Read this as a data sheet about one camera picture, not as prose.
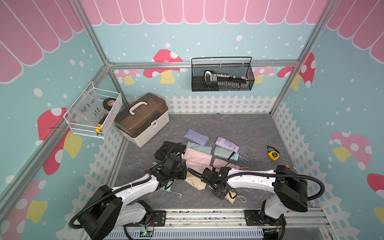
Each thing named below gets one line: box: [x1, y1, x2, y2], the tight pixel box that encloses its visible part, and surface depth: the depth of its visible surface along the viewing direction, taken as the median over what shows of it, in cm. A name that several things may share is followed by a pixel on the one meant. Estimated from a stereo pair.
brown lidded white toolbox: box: [114, 92, 170, 148], surface depth 98 cm
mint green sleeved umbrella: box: [213, 146, 249, 164], surface depth 96 cm
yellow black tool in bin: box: [95, 113, 109, 133], surface depth 65 cm
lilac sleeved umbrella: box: [215, 136, 240, 153], surface depth 102 cm
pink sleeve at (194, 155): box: [183, 147, 213, 166], surface depth 97 cm
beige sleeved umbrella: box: [225, 190, 237, 204], surface depth 73 cm
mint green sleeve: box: [184, 141, 212, 155], surface depth 102 cm
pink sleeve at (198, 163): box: [183, 155, 213, 175], surface depth 95 cm
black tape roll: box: [103, 97, 117, 111], surface depth 81 cm
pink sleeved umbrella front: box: [212, 158, 250, 171], surface depth 91 cm
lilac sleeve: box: [183, 128, 210, 146], surface depth 106 cm
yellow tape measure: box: [267, 145, 280, 162], surface depth 96 cm
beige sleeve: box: [184, 170, 207, 190], surface depth 85 cm
